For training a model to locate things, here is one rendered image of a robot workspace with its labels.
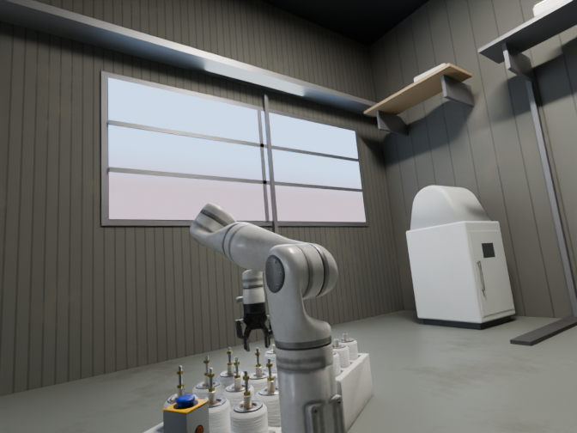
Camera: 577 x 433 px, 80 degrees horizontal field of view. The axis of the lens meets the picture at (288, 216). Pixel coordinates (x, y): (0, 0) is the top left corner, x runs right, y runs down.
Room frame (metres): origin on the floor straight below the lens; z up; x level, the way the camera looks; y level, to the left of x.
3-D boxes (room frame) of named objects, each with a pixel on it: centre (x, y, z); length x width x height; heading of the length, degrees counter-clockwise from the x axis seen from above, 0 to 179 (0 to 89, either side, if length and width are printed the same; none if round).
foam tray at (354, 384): (1.60, -0.05, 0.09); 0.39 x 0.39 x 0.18; 63
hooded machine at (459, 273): (3.20, -1.49, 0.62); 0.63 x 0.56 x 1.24; 35
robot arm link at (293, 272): (0.58, -0.01, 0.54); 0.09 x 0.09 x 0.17; 35
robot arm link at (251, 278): (1.22, 0.14, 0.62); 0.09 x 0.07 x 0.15; 79
